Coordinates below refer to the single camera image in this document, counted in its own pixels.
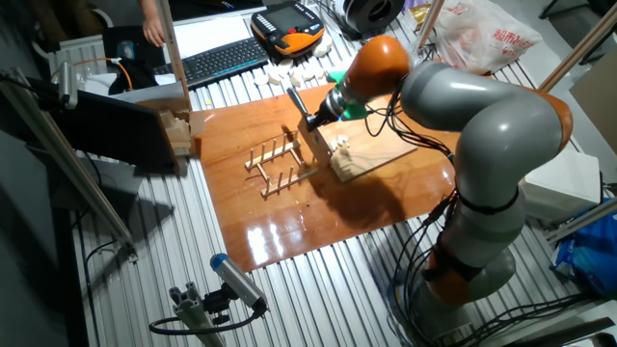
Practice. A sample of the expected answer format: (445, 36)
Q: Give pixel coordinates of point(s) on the brown cardboard panel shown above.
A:
(598, 101)

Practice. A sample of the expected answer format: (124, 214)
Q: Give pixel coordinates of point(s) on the black keyboard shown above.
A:
(217, 60)

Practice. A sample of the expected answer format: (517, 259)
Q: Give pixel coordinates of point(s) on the stainless steel cleaver knife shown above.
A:
(315, 142)

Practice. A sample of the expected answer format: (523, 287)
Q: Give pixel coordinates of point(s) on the slanted brown frame pole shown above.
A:
(578, 48)

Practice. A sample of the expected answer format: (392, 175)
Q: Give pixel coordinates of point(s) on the large white radish chunk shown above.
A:
(322, 45)

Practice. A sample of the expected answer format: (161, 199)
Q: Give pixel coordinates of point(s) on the black filament spool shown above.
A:
(373, 14)

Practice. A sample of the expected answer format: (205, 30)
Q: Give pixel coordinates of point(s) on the orange black teach pendant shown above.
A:
(289, 24)

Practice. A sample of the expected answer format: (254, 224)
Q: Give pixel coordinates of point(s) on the white plastic bag red print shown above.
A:
(482, 34)

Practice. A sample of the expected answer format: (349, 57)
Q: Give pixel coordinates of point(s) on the white plastic drawer box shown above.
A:
(564, 185)

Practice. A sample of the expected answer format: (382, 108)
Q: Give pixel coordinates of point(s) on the white radish piece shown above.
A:
(343, 141)

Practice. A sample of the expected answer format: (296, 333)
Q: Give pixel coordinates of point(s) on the silver camera blue end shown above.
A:
(236, 279)

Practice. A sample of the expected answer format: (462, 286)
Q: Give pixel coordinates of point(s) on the wooden post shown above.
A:
(173, 58)

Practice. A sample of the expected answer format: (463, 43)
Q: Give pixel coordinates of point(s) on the short brown frame pole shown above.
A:
(430, 21)

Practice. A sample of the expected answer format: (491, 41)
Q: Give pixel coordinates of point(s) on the aluminium profile bracket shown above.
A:
(193, 313)

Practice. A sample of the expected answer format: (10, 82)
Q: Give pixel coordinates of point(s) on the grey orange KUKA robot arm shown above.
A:
(501, 130)

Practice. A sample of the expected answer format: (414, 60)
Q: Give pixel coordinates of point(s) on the person's forearm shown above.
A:
(148, 7)

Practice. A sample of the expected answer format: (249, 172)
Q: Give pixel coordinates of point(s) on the wooden peg rack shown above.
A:
(277, 179)

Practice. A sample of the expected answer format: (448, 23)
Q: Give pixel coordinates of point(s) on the black camera clamp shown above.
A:
(217, 303)

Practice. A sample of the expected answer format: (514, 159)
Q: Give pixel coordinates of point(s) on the black monitor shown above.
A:
(115, 130)

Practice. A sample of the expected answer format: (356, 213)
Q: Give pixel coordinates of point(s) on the bamboo cutting board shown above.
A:
(376, 149)

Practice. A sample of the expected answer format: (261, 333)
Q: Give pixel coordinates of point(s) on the grey aluminium rail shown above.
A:
(583, 219)

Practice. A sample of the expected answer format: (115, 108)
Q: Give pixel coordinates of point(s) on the slanted aluminium beam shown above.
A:
(62, 154)

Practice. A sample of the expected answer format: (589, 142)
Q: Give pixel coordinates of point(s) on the blue plastic bag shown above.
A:
(593, 255)

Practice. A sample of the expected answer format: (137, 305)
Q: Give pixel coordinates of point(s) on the person's hand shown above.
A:
(154, 31)

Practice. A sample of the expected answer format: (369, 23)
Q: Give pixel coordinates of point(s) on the glossy orange wooden board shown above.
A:
(270, 226)

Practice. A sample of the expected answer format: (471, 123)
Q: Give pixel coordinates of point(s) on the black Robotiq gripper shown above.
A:
(328, 110)

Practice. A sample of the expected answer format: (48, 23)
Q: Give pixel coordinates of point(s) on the black computer mouse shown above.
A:
(125, 49)

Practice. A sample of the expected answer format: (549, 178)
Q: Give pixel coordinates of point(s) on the black mouse pad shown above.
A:
(144, 48)

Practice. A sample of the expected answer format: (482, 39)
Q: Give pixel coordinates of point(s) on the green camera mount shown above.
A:
(356, 112)

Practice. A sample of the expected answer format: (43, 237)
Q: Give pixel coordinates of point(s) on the gold foil packet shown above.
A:
(420, 14)

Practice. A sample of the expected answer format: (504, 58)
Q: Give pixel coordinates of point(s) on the small wooden blocks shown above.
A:
(176, 130)

